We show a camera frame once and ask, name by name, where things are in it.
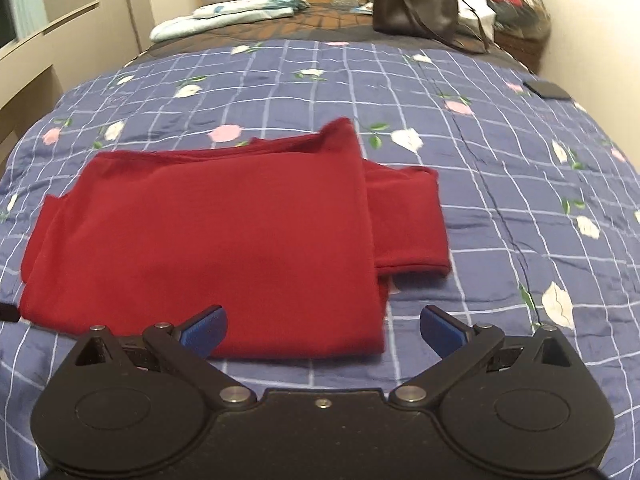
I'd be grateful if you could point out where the blue checked floral quilt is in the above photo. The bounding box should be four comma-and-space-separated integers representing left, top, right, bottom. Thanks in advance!
0, 40, 640, 480

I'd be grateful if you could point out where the white and blue pillow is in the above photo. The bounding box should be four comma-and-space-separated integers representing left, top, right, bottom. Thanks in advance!
150, 0, 312, 44

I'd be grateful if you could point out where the teal curtain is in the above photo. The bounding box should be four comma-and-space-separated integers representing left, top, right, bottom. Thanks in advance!
9, 0, 51, 43

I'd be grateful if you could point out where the dark brown handbag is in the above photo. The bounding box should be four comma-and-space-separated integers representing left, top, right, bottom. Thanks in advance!
372, 0, 493, 54

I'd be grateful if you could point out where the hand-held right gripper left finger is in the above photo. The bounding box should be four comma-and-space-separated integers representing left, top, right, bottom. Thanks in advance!
62, 305, 259, 409

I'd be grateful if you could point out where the wooden nightstand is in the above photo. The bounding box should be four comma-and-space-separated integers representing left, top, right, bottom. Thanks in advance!
492, 30, 547, 74

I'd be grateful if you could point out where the black phone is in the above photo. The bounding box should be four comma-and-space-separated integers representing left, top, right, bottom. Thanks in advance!
523, 79, 572, 101

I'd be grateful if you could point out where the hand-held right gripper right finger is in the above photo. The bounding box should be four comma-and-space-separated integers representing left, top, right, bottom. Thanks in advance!
387, 304, 582, 409

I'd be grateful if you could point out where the red long-sleeve shirt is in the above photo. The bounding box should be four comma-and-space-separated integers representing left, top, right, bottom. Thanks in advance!
19, 116, 454, 361

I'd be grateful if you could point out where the clear plastic bag of clothes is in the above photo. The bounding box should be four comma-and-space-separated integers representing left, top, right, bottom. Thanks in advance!
482, 0, 552, 42

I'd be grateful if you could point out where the beige built-in desk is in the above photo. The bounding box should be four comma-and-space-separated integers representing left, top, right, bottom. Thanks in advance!
0, 0, 101, 173

